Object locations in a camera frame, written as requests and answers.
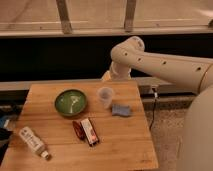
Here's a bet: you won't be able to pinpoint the dark red pepper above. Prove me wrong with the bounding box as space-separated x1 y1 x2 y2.
72 121 85 140

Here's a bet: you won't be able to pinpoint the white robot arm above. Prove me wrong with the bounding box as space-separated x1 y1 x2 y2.
102 36 213 171

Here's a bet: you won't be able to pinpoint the clear plastic cup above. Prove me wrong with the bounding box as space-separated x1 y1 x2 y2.
97 87 114 109

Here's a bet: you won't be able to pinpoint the blue sponge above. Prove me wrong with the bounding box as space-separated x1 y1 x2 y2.
112 104 131 117

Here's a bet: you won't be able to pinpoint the green bowl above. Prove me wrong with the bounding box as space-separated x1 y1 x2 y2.
54 89 87 117

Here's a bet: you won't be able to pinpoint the white and brown box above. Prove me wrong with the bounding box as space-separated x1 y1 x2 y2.
80 118 99 146

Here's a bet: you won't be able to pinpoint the white bottle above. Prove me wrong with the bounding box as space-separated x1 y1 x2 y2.
19 127 51 160

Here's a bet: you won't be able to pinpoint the dark objects at left edge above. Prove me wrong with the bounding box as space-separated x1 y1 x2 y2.
0 116 12 164

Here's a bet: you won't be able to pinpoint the black cable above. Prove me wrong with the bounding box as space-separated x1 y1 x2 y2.
148 87 159 131

